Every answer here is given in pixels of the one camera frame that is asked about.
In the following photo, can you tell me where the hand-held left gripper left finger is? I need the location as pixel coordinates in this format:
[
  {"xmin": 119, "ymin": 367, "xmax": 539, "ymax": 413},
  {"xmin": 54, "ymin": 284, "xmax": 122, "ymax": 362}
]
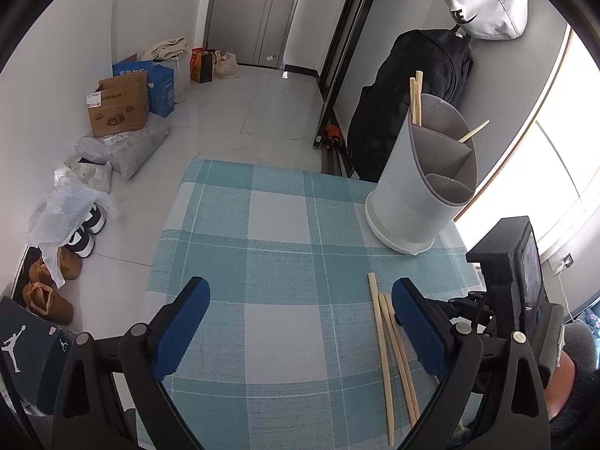
[{"xmin": 51, "ymin": 276, "xmax": 212, "ymax": 450}]

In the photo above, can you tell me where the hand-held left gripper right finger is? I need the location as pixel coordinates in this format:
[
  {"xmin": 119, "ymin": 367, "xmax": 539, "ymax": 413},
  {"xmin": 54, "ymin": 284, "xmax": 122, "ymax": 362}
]
[{"xmin": 391, "ymin": 277, "xmax": 552, "ymax": 450}]

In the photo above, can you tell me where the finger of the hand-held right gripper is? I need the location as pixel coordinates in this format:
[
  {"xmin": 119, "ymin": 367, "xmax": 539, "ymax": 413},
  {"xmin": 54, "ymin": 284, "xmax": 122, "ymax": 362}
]
[{"xmin": 424, "ymin": 291, "xmax": 494, "ymax": 333}]

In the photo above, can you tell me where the grey white utensil holder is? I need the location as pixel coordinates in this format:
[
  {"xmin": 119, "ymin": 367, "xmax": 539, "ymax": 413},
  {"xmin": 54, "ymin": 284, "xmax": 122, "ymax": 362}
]
[{"xmin": 364, "ymin": 94, "xmax": 479, "ymax": 256}]

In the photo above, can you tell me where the person's right forearm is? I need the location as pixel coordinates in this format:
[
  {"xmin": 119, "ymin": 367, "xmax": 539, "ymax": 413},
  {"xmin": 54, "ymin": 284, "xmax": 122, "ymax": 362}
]
[{"xmin": 548, "ymin": 366, "xmax": 600, "ymax": 447}]

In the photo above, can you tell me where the person's right hand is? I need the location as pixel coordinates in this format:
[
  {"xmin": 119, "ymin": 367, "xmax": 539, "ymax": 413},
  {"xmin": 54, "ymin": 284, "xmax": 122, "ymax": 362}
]
[{"xmin": 546, "ymin": 354, "xmax": 577, "ymax": 426}]

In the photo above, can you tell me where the teal checked tablecloth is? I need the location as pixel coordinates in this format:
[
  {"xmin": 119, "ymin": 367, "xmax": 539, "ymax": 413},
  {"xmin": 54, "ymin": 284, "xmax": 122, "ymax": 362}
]
[{"xmin": 136, "ymin": 158, "xmax": 485, "ymax": 450}]

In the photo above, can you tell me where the brown shoe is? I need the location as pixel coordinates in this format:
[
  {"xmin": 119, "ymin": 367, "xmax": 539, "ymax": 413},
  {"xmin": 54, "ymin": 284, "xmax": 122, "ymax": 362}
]
[
  {"xmin": 22, "ymin": 281, "xmax": 75, "ymax": 326},
  {"xmin": 28, "ymin": 245, "xmax": 83, "ymax": 282}
]

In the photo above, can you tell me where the black white sneaker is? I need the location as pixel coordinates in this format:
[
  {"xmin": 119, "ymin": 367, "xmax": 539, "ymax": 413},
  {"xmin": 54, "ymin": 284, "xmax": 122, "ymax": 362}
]
[
  {"xmin": 62, "ymin": 225, "xmax": 97, "ymax": 258},
  {"xmin": 85, "ymin": 203, "xmax": 107, "ymax": 236}
]

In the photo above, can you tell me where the dark blue shoe box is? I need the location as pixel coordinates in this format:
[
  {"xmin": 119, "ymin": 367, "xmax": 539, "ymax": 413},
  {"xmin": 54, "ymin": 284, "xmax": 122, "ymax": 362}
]
[{"xmin": 0, "ymin": 295, "xmax": 78, "ymax": 416}]

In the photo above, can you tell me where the crumpled white plastic bag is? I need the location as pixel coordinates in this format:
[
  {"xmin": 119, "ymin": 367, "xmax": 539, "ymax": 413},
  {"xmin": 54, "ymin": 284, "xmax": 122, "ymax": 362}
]
[{"xmin": 27, "ymin": 182, "xmax": 123, "ymax": 288}]

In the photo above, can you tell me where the grey parcel bag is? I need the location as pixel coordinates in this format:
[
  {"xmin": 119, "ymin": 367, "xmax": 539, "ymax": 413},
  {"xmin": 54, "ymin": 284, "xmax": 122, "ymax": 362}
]
[
  {"xmin": 76, "ymin": 115, "xmax": 172, "ymax": 180},
  {"xmin": 54, "ymin": 159, "xmax": 113, "ymax": 196}
]

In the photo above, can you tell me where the black backpack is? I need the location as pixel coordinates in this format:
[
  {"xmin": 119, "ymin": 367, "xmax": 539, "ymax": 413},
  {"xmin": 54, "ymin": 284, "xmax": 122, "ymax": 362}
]
[{"xmin": 347, "ymin": 29, "xmax": 474, "ymax": 183}]

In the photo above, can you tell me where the orange black tool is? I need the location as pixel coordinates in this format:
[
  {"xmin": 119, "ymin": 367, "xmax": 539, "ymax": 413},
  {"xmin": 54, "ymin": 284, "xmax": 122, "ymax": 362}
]
[{"xmin": 322, "ymin": 124, "xmax": 346, "ymax": 149}]

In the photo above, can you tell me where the brown cardboard box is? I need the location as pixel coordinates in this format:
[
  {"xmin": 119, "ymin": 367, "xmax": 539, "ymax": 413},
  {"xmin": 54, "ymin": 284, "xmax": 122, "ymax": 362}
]
[{"xmin": 85, "ymin": 72, "xmax": 151, "ymax": 138}]

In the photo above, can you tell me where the blue cardboard box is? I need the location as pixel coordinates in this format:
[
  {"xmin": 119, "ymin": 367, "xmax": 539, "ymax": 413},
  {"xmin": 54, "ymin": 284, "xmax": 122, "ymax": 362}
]
[{"xmin": 112, "ymin": 54, "xmax": 176, "ymax": 118}]

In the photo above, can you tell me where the beige plastic bag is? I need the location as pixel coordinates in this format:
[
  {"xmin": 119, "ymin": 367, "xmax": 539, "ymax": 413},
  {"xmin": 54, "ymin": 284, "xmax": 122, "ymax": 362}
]
[{"xmin": 213, "ymin": 49, "xmax": 240, "ymax": 80}]

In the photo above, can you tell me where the cream cloth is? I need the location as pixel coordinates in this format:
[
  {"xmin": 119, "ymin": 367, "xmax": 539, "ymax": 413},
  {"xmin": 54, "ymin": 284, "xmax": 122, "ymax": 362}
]
[{"xmin": 142, "ymin": 36, "xmax": 191, "ymax": 62}]

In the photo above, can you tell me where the black coat rack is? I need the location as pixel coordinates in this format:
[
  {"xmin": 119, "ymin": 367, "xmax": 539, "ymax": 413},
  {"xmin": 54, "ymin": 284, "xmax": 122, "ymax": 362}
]
[{"xmin": 312, "ymin": 0, "xmax": 393, "ymax": 179}]

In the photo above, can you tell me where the grey door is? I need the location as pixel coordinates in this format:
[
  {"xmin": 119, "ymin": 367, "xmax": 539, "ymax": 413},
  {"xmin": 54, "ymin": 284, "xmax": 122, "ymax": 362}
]
[{"xmin": 206, "ymin": 0, "xmax": 311, "ymax": 69}]

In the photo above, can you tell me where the white cable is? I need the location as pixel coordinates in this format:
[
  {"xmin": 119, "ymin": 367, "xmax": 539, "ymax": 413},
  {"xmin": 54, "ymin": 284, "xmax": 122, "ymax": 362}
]
[{"xmin": 553, "ymin": 266, "xmax": 575, "ymax": 325}]

